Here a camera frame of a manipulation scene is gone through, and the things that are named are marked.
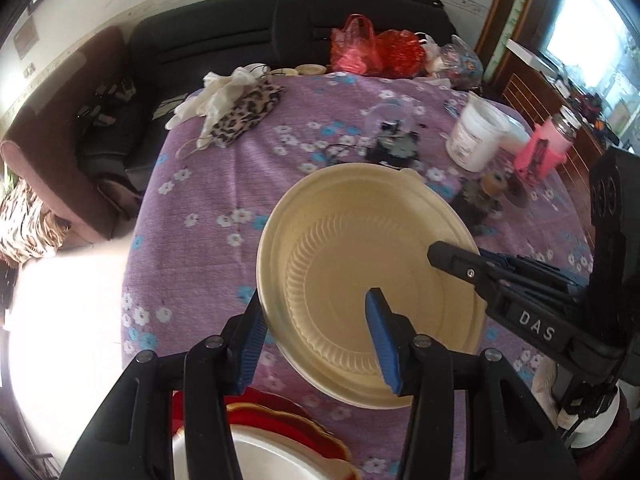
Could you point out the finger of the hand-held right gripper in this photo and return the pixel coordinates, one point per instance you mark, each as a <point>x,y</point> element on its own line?
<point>540,272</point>
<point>525,315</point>

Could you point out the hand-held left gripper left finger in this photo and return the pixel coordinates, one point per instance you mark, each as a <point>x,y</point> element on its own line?
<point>250,345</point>

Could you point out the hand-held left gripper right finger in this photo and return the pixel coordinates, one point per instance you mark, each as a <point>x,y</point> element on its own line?
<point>382,340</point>

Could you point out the red scalloped glass plate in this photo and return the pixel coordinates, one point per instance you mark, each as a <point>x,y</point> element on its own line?
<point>260,399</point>

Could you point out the red gold-rimmed glass plate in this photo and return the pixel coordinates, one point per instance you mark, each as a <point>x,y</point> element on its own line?
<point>300,430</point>

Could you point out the large cream ribbed bowl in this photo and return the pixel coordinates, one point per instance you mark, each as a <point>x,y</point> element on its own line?
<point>340,240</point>

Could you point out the dark grey gadget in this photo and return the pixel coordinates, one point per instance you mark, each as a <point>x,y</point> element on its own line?
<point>475,205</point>

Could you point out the purple floral tablecloth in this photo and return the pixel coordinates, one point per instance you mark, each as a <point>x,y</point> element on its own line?
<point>200,260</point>

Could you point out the brown tape roll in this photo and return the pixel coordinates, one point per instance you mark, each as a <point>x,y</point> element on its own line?
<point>495,184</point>

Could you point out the pink bottle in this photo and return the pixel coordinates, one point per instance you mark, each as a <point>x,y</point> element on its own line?
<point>545,150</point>

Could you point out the white tissue roll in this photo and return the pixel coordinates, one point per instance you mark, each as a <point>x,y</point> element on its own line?
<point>515,135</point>

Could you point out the white plastic jar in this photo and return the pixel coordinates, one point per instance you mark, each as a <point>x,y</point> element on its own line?
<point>475,135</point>

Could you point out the small black gadget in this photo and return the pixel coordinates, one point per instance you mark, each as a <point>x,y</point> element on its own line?
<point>395,145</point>

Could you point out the white flat box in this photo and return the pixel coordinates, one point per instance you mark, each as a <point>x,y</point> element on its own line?
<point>530,57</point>

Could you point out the clear plastic cup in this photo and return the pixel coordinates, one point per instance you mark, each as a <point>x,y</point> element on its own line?
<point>395,110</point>

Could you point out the clear bag of snacks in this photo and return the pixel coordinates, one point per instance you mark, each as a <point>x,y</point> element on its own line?
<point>457,62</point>

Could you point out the leopard print face mask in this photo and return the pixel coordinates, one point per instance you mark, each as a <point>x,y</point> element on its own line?
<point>245,112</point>

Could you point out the floral blanket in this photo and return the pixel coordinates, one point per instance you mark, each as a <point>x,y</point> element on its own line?
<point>25,225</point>

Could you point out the red crinkled bag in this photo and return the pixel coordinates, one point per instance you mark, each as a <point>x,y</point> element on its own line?
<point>400,52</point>

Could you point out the beige round lid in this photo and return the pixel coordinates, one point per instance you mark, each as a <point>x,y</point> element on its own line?
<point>284,71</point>
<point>310,69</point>

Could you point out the brown armchair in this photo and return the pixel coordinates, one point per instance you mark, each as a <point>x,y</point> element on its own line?
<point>75,110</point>

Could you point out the red plastic bag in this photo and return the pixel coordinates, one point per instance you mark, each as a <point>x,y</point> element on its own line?
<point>355,45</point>

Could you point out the black sofa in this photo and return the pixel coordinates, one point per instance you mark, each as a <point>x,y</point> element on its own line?
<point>200,40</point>

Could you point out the wall switch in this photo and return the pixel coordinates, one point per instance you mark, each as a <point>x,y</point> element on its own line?
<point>29,68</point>

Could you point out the beige wall plaque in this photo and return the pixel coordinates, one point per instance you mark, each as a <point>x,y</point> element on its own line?
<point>26,37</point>

